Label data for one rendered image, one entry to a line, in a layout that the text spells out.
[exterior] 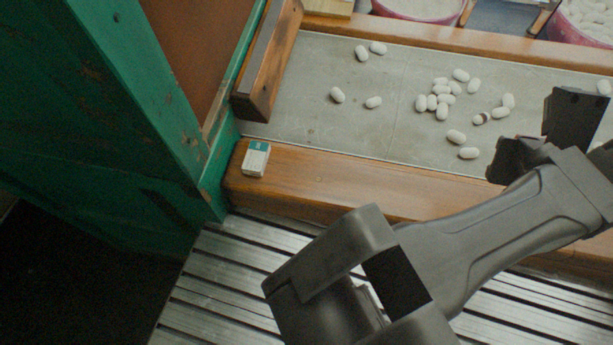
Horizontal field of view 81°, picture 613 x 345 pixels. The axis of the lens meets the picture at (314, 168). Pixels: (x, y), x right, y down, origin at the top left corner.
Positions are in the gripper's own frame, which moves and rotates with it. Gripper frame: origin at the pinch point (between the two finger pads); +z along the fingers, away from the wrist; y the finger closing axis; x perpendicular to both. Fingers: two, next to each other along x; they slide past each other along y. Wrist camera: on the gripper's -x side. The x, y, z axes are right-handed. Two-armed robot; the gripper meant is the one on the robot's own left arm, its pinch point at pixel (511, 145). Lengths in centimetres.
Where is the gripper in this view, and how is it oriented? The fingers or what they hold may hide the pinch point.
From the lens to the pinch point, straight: 62.7
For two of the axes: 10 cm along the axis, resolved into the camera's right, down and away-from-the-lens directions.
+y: -9.8, -1.8, 1.0
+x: -1.3, 9.1, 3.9
